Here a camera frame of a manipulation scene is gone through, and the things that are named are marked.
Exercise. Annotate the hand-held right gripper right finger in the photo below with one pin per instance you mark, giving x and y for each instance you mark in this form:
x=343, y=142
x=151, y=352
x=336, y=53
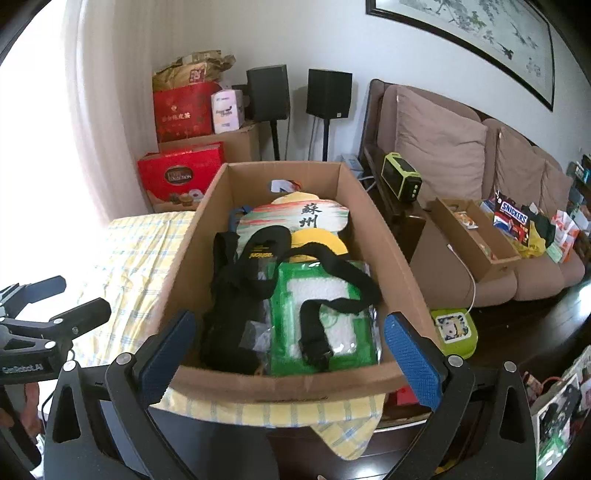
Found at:
x=413, y=357

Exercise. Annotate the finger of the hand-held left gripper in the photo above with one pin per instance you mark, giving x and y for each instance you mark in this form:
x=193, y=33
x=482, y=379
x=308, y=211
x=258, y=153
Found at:
x=78, y=318
x=32, y=295

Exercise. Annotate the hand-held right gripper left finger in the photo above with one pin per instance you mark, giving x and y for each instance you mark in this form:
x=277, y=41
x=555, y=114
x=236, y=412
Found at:
x=168, y=355

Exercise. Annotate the green and white packet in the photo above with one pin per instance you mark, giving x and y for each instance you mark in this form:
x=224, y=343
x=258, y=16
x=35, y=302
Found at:
x=355, y=350

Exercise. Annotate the large brown cardboard box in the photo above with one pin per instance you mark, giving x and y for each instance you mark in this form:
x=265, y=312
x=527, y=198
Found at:
x=392, y=258

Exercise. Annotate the yellow and black insole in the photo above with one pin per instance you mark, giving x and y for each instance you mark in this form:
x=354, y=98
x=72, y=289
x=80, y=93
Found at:
x=318, y=240

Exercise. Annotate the person's left hand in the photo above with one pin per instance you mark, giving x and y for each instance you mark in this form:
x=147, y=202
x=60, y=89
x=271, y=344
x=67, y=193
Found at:
x=34, y=406

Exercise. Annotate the lime green cartoon case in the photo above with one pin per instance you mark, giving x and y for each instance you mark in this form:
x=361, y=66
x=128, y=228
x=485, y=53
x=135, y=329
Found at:
x=455, y=330

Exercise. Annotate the yellow blue checked tablecloth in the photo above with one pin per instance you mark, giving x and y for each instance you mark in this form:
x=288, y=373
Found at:
x=124, y=258

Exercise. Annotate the brown sofa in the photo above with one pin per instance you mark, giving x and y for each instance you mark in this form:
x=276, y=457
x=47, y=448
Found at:
x=503, y=281

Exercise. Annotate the shallow cardboard tray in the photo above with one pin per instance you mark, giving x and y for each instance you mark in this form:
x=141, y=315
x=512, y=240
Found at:
x=466, y=244

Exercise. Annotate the white printed shopping bag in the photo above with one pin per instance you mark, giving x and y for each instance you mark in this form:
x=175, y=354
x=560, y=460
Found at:
x=561, y=415

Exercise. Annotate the white sheer curtain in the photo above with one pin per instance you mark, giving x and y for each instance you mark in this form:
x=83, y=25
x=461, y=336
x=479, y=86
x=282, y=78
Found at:
x=55, y=138

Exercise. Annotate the yellow plastic bag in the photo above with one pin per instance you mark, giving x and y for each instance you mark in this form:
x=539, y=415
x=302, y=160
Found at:
x=531, y=244

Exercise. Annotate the brown chocolate bar bag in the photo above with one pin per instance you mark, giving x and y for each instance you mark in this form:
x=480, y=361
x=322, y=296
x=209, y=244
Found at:
x=511, y=217

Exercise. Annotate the red cookie gift box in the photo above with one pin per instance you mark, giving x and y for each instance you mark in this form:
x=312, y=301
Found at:
x=180, y=173

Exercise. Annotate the lime green black device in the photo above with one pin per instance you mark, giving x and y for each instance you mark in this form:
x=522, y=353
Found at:
x=401, y=177

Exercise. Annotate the white and orange packets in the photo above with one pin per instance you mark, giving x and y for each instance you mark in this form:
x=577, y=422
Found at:
x=564, y=235

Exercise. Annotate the white box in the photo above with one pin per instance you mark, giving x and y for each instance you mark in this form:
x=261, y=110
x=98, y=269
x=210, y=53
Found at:
x=352, y=164

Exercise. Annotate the large beige sofa cushion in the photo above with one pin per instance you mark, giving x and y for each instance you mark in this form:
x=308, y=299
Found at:
x=438, y=143

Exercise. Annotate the brown cardboard carton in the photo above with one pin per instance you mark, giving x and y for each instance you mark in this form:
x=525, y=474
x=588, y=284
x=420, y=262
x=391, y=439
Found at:
x=240, y=143

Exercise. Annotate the red Chinese tea box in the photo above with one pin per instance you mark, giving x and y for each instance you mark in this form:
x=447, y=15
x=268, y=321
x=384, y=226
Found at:
x=184, y=113

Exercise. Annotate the black speaker stand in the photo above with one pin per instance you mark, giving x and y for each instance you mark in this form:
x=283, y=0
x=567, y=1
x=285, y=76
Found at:
x=325, y=138
x=275, y=141

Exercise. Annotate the white tissue pack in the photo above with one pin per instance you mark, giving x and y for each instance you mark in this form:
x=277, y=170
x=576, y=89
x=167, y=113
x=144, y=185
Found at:
x=227, y=110

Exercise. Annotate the gold crumpled bag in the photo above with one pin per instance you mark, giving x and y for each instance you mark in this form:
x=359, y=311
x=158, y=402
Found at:
x=194, y=69

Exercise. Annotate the black loudspeaker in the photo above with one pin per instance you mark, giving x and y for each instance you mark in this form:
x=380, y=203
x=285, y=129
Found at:
x=328, y=92
x=268, y=92

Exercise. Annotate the framed ink wall painting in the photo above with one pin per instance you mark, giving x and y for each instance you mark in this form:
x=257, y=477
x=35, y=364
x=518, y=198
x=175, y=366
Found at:
x=485, y=23

